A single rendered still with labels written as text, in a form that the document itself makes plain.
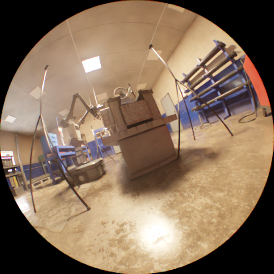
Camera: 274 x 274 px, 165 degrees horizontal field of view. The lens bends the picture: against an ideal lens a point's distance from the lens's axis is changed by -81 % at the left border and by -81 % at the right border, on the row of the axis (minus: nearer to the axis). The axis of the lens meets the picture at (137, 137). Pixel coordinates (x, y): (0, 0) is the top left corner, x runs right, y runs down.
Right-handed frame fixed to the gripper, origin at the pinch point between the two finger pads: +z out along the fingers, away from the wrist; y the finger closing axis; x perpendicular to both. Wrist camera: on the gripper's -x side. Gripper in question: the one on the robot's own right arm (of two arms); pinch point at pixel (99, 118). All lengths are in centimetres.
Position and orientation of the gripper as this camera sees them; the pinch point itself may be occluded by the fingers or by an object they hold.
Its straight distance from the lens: 146.4
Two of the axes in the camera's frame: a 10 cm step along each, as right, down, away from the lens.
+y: -1.0, 0.7, 9.9
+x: -6.3, 7.7, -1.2
